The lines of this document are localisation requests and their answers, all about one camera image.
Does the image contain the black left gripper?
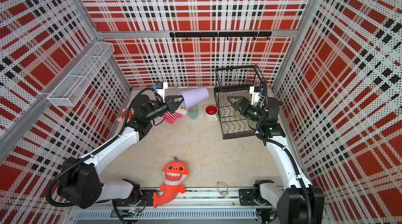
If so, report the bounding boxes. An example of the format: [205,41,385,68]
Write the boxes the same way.
[145,95,185,122]

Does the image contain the white wire wall basket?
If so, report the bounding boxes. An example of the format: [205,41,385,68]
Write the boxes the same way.
[48,42,114,107]

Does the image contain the teal translucent plastic cup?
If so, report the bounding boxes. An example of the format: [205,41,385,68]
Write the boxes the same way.
[187,104,198,119]

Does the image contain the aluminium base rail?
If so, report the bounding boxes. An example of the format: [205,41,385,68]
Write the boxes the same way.
[67,187,283,221]

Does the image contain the white mug red inside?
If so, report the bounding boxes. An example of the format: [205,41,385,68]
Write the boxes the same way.
[205,105,219,122]

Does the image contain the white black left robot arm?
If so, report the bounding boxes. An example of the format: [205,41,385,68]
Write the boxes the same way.
[46,94,184,209]

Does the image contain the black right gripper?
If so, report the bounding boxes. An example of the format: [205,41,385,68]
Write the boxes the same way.
[228,96,266,125]

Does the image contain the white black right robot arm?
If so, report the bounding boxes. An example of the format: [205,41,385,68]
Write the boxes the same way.
[227,96,325,224]

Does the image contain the black wire dish rack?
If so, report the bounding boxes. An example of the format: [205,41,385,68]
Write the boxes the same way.
[214,65,263,139]

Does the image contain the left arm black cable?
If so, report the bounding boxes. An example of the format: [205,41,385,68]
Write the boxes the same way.
[45,87,164,207]

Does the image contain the short green plastic cup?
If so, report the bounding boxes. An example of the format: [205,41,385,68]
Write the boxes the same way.
[233,111,248,120]

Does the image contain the orange shark plush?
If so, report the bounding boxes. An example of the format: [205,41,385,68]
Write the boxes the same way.
[153,157,189,209]

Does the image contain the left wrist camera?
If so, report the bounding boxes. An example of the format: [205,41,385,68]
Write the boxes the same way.
[152,82,168,100]

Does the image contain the purple plastic cup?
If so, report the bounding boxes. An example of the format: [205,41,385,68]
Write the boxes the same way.
[178,88,209,110]

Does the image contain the pink plush yellow glasses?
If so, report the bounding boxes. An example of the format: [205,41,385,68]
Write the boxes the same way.
[163,106,187,124]

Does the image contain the rubber band loop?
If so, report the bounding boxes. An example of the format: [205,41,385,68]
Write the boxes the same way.
[216,181,229,197]

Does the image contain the black wall hook rail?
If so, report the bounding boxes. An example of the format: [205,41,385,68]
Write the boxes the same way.
[169,31,272,39]

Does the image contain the pink pig plush red dress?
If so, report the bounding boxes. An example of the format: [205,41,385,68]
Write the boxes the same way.
[116,109,134,123]

